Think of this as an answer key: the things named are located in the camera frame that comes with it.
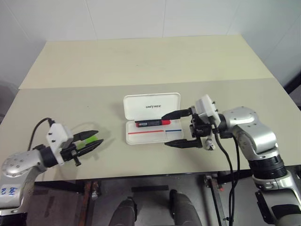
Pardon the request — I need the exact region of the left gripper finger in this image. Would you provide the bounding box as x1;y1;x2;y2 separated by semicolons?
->
71;129;100;143
76;139;105;157

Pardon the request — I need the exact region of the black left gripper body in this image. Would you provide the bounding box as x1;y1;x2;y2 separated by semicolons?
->
60;143;82;167

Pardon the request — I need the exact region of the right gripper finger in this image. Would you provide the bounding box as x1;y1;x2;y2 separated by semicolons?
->
164;137;203;149
161;107;194;121

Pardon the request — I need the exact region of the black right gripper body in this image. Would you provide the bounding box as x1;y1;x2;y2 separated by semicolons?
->
189;106;216;140

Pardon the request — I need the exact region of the green marker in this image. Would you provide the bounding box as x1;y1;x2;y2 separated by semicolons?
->
78;135;98;148

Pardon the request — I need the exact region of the red marker with black label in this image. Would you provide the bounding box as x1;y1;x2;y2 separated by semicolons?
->
134;119;172;129

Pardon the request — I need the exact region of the white Unitree pencil case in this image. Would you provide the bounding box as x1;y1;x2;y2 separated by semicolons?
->
123;92;185;145

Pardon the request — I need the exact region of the small silver white object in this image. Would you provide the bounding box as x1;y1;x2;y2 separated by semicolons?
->
203;138;216;151

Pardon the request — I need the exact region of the rusty table leg clamp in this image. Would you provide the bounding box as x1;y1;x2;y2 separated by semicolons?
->
82;180;102;226

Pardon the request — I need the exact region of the black flat bar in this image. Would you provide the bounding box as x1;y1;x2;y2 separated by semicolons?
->
131;185;170;193

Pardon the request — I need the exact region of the black table leg clamp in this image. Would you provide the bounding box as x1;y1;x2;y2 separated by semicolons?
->
204;174;224;226

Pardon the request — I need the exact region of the dark rounded shape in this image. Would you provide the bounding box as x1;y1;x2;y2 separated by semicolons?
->
169;189;203;226
112;197;139;226

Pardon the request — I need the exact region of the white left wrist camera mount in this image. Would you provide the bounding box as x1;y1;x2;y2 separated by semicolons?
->
46;123;74;166

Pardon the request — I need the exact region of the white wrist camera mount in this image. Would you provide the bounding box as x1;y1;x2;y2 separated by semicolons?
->
195;94;222;125
46;123;74;166

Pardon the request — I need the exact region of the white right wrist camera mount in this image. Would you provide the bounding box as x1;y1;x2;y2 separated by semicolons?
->
195;94;222;125

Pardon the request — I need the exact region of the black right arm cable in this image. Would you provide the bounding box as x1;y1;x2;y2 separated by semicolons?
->
211;124;242;226

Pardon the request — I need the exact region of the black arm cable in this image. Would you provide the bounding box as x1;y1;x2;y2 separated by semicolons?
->
211;124;242;226
27;117;56;151

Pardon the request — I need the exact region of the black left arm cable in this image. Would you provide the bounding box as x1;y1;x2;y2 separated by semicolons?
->
27;117;56;151

